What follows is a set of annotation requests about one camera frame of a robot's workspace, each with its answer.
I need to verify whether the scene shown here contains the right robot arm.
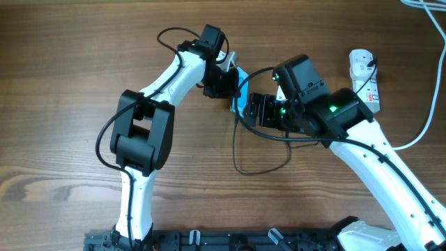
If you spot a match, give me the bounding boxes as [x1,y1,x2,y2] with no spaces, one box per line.
[248,54,445,250]

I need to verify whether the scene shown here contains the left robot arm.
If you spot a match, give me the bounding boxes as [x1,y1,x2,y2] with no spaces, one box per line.
[106,24,239,250]

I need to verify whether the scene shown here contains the white power strip cord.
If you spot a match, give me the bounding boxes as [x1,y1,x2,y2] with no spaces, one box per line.
[392,0,446,151]

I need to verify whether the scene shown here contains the white charger plug adapter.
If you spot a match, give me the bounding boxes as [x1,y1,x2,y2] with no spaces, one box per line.
[350,59,375,80]

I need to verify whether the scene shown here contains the black USB charging cable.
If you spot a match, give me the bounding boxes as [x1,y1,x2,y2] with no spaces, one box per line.
[231,56,379,176]

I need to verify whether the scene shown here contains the teal screen Galaxy smartphone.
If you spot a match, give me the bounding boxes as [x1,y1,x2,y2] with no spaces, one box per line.
[236,66,249,118]

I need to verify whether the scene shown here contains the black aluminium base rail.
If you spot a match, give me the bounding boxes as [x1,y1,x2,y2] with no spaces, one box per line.
[83,228,349,251]

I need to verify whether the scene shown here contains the white power strip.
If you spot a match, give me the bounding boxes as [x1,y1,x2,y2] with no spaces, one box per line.
[349,49,380,114]

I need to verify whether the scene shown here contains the white cables at corner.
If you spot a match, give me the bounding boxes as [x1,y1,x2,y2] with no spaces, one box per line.
[399,0,446,13]

